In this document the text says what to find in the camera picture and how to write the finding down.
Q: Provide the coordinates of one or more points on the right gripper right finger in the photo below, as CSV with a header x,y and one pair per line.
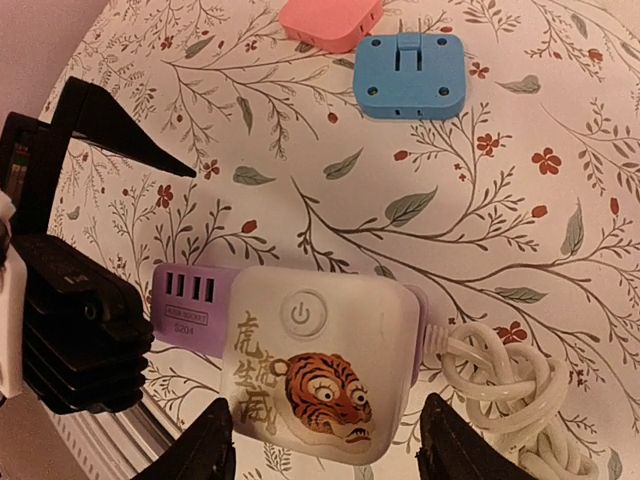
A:
x,y
452,450

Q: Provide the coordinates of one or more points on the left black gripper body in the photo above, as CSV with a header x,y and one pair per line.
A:
x,y
85,336

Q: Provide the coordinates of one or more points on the white tiger plug adapter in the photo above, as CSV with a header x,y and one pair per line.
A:
x,y
321,363

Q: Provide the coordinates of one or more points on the pink flat plug adapter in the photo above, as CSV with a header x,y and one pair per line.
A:
x,y
334,26

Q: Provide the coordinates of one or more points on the purple power strip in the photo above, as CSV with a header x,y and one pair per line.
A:
x,y
191,308

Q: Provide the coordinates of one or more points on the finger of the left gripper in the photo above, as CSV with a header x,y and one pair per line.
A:
x,y
33,151

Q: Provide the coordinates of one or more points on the blue flat plug adapter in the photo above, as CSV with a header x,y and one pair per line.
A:
x,y
411,76

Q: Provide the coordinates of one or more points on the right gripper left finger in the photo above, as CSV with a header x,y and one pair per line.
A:
x,y
204,451

